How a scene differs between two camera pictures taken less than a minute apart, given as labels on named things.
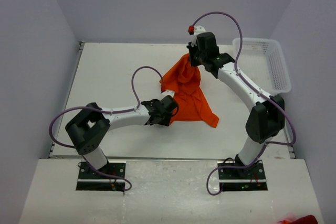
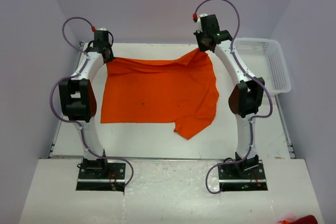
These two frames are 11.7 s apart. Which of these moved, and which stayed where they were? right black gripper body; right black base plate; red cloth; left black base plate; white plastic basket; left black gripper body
Moved: right black gripper body; left black gripper body
Stayed: white plastic basket; red cloth; left black base plate; right black base plate
